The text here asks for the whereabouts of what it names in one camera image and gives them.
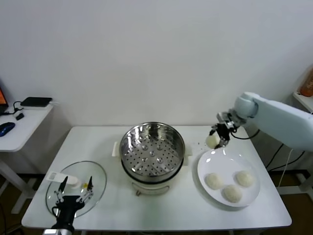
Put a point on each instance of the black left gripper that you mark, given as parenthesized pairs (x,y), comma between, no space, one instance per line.
(67,210)

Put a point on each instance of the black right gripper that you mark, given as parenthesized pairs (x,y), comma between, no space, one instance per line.
(223,133)

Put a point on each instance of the white steamed baozi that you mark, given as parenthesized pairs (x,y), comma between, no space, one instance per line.
(232,194)
(214,181)
(211,142)
(245,179)

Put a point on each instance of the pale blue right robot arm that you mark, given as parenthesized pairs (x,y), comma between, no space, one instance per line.
(276,115)

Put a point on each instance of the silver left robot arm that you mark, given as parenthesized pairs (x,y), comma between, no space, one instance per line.
(58,231)

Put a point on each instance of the stainless steel steamer basket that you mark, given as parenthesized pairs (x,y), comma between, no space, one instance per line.
(152,154)

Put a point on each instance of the scattered brown crumbs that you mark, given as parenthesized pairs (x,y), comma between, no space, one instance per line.
(201,144)

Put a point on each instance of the round glass pot lid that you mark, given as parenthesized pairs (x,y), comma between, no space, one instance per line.
(55,195)

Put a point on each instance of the white round plate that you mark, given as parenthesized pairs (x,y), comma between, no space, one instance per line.
(227,164)

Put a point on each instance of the white side desk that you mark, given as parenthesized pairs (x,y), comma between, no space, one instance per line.
(29,127)

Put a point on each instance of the white electric cooking pot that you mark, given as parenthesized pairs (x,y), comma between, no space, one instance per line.
(151,189)

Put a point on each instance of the small black adapter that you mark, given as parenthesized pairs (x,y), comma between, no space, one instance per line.
(19,116)

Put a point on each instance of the blue computer mouse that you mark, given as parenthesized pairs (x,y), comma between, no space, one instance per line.
(6,127)

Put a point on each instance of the black flat box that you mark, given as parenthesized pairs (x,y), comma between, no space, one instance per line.
(36,101)

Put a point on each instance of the laptop with orange screen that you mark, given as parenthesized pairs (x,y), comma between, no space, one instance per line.
(2,98)

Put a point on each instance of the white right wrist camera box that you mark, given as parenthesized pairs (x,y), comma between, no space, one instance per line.
(226,118)

